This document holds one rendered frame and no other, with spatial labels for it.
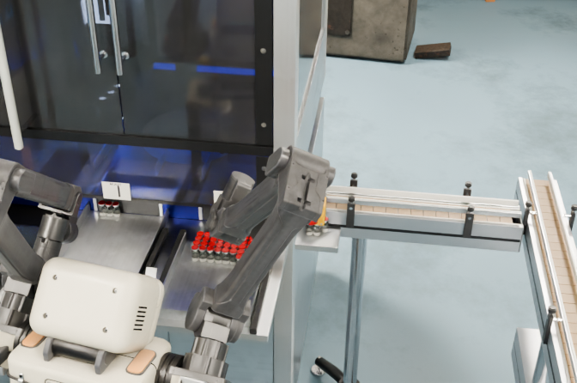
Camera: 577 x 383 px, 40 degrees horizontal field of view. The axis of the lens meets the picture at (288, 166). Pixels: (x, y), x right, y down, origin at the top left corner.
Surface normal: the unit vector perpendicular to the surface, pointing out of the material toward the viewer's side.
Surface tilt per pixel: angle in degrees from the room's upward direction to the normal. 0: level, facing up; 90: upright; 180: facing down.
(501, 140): 0
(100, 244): 0
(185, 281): 0
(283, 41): 90
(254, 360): 90
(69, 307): 48
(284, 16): 90
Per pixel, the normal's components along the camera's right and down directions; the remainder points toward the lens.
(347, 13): -0.22, 0.50
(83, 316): -0.22, -0.21
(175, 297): 0.01, -0.85
